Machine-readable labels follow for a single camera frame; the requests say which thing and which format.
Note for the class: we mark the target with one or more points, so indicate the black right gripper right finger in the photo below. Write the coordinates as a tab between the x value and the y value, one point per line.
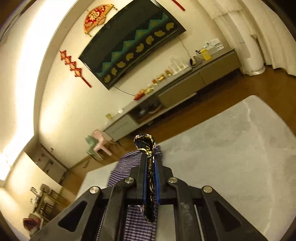
198	213

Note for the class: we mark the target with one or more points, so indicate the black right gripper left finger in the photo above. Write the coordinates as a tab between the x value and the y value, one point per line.
98	214

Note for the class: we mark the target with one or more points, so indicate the black gold patterned cloth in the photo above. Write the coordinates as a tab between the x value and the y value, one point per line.
146	179

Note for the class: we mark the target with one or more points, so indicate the grey floor rug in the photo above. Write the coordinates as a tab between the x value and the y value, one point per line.
246	153

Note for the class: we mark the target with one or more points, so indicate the green plastic child chair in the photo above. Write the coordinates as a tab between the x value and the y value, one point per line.
92	142

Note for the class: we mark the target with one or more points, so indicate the pink plastic child chair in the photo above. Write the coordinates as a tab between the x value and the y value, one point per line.
97	134

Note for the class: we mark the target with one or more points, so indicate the grey TV cabinet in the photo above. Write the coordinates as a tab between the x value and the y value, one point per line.
171	92

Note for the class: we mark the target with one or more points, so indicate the red fruit plate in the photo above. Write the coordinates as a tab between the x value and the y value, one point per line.
139	95

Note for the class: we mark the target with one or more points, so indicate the clear glass cups set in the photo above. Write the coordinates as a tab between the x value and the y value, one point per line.
177	65

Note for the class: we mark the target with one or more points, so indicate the yellow box on cabinet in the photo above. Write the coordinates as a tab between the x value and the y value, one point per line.
205	54

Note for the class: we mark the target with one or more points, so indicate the white standing air conditioner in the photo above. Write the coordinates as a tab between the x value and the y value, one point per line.
233	24

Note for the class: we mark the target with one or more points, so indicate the white curtain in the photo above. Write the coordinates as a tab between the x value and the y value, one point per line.
276	42

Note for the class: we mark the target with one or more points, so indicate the red knot wall ornament left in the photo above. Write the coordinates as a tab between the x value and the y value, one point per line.
73	66

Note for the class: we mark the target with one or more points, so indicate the red knot wall ornament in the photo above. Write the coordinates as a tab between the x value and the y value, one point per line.
73	66
179	5

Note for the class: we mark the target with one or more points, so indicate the wall television with dust cover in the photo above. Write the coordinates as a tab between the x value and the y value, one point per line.
137	30

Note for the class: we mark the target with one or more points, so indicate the red fan wall ornament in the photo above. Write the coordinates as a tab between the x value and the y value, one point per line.
96	17

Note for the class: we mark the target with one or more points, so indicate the red knot wall ornament right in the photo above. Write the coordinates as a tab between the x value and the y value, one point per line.
179	5

